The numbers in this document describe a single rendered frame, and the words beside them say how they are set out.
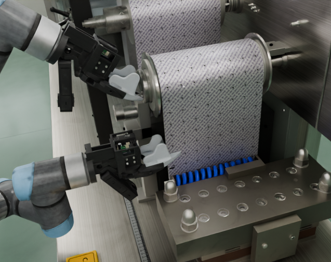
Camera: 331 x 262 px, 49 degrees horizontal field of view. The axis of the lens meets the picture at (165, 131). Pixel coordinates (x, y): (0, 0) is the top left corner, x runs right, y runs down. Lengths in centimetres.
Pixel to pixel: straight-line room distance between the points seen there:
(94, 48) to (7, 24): 16
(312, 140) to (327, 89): 44
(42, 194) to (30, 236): 153
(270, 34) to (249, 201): 41
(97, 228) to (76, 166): 24
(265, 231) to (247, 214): 5
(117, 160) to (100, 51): 23
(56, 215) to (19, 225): 157
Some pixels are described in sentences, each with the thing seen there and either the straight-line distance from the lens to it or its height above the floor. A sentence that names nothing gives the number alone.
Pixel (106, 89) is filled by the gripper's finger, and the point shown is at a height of 129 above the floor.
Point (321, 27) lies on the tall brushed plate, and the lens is 80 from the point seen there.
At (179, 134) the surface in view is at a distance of 82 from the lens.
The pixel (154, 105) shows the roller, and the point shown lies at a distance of 78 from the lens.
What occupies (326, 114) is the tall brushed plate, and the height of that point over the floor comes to 119.
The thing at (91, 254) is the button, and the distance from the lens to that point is 89.
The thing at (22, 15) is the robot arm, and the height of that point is 144.
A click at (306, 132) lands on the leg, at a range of 120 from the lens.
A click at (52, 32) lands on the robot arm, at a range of 70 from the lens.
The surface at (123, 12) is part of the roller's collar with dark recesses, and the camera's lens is 98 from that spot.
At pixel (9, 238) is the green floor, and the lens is 237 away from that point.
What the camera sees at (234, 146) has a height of 107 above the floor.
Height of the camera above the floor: 160
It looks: 33 degrees down
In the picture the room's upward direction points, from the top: 5 degrees counter-clockwise
